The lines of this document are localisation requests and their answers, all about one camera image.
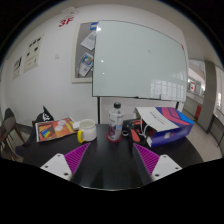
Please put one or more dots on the white wall switch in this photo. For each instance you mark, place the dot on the white wall switch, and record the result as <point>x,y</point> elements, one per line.
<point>57,56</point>

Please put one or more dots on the black skull-print flag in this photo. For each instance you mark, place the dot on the black skull-print flag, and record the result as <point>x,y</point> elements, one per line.
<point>45,116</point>

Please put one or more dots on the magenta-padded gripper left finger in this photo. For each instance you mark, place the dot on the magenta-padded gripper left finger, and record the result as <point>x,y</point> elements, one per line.
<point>76,156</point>

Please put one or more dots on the black red hand tool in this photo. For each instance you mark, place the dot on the black red hand tool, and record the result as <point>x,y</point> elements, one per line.
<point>134,133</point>

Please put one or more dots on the large white wall poster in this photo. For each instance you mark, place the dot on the large white wall poster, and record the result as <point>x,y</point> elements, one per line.
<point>33,53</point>

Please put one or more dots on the white wall-mounted fixture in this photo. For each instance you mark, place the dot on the white wall-mounted fixture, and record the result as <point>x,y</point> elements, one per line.
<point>70,11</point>

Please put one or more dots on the clear black-capped water bottle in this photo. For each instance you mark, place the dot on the clear black-capped water bottle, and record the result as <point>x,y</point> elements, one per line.
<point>115,123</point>

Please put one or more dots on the small white box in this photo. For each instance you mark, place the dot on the small white box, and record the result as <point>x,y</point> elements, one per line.
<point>77,125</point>

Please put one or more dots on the colourful printed book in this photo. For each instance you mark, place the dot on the colourful printed book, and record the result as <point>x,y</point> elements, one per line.
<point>53,130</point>

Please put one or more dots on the white sheet on notice board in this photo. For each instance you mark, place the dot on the white sheet on notice board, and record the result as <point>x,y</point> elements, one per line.
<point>88,40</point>

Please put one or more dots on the blue strip on notice board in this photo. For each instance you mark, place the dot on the blue strip on notice board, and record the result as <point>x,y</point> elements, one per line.
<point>93,26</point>

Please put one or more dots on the small white wall poster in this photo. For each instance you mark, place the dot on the small white wall poster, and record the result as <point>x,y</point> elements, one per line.
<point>17,67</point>

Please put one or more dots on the red-lettered wall sign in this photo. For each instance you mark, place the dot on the red-lettered wall sign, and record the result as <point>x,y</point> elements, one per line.
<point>65,22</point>

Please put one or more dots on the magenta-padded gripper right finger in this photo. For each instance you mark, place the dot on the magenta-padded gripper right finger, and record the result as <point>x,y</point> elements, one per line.
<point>147,156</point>

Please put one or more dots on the grey framed notice board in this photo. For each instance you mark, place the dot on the grey framed notice board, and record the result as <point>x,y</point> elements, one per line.
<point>78,43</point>

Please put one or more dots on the colourful sheet on notice board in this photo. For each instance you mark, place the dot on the colourful sheet on notice board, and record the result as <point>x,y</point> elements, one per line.
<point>85,64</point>

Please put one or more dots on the brown wooden chair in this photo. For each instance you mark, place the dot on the brown wooden chair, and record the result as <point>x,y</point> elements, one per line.
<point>9,128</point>

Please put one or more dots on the red white flag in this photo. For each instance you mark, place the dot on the red white flag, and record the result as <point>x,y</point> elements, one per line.
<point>192,87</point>

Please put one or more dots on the white blue cardboard box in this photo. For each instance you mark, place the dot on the white blue cardboard box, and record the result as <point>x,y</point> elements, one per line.
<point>170,125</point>

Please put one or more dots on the large whiteboard on stand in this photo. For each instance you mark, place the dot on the large whiteboard on stand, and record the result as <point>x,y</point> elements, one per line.
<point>140,60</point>

